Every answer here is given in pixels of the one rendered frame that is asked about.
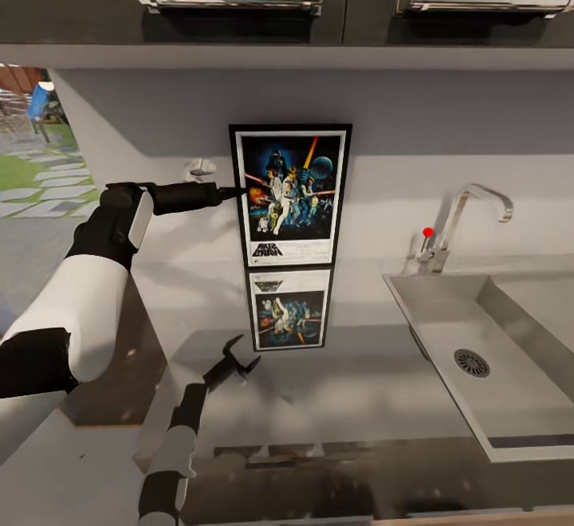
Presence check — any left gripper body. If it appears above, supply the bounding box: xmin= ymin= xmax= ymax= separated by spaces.
xmin=171 ymin=183 xmax=218 ymax=213

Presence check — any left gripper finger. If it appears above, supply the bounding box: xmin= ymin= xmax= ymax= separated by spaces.
xmin=218 ymin=187 xmax=247 ymax=206

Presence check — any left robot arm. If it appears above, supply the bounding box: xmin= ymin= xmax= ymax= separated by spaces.
xmin=0 ymin=159 xmax=247 ymax=466

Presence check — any poster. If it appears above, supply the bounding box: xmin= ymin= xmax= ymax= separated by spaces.
xmin=228 ymin=124 xmax=352 ymax=270

